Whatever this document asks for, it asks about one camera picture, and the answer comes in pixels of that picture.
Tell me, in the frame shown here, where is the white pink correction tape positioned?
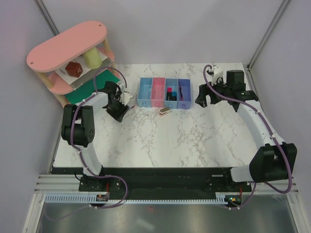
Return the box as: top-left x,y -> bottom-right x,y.
159,107 -> 171,117

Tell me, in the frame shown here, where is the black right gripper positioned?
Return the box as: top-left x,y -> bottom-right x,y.
195,76 -> 232,108

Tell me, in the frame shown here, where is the pink drawer bin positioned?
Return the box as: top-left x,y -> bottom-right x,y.
151,77 -> 165,108

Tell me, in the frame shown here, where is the purple drawer bin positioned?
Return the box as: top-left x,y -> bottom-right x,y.
177,79 -> 191,110

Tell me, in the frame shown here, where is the pink wooden shelf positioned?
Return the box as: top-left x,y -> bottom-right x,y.
26,21 -> 120,106

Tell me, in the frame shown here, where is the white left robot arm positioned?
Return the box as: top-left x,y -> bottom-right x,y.
61,81 -> 133,191

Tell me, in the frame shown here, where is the aluminium frame rail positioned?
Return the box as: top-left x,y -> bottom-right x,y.
243,0 -> 291,113

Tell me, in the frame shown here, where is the red ink pen refill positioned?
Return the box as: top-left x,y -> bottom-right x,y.
179,86 -> 184,101

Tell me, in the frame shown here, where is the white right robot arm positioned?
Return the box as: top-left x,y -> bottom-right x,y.
195,65 -> 297,191

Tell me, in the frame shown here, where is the white cable duct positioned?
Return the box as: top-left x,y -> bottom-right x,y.
45,191 -> 243,203

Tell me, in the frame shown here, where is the brown hexagonal block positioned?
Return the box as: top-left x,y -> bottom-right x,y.
65,61 -> 83,78

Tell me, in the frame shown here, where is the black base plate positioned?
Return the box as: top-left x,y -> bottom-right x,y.
52,167 -> 251,199

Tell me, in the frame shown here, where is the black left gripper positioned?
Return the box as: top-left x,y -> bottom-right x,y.
106,97 -> 130,123

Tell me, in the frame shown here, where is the pink highlighter black body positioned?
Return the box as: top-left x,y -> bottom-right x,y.
166,87 -> 172,101

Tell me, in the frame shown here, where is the pale yellow cylinder block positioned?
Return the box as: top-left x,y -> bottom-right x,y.
83,47 -> 102,69

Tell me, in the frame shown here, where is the blue highlighter black body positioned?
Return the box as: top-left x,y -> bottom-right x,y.
171,91 -> 177,101

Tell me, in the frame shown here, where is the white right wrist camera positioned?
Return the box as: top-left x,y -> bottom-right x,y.
209,65 -> 223,85

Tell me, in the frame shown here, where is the green white box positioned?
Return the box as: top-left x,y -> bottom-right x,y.
64,70 -> 125,104

